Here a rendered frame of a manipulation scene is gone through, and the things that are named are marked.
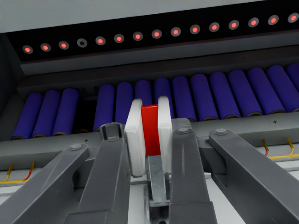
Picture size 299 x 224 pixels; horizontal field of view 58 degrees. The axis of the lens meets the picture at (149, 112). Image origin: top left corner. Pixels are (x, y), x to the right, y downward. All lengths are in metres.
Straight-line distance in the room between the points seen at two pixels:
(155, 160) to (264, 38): 0.20
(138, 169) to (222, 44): 0.20
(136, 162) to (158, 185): 0.05
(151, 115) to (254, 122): 0.10
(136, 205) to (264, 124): 0.13
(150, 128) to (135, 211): 0.08
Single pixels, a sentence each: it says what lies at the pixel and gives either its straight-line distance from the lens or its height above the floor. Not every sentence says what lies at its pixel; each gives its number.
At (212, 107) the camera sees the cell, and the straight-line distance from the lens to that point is 0.26.
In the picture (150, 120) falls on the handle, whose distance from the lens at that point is 0.18.
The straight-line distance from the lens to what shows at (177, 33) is 0.30.
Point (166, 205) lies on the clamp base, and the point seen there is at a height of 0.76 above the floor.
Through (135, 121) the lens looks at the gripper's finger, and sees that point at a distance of 0.16.
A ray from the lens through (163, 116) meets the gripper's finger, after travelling 0.16.
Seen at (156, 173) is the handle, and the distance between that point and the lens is 0.20.
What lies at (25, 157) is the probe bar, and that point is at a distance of 0.27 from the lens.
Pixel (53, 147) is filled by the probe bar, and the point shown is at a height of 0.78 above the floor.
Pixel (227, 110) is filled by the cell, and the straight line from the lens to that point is 0.26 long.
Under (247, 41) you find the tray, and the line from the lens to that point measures 0.32.
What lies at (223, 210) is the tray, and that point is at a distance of 0.23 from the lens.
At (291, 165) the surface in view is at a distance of 0.25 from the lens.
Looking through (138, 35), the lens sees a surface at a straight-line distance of 0.30.
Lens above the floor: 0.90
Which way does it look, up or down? 24 degrees down
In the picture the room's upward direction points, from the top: 7 degrees counter-clockwise
